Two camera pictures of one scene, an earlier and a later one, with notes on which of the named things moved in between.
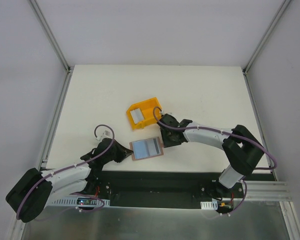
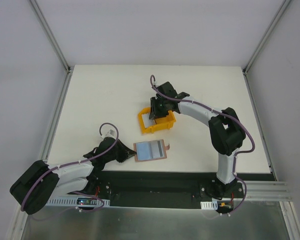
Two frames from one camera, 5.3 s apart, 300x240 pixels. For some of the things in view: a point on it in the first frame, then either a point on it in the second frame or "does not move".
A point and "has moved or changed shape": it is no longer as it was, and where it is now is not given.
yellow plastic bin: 151,110 has moved or changed shape
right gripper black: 168,136 → 157,106
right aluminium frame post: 281,11 does not move
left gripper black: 118,152 does not move
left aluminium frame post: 50,34 does not move
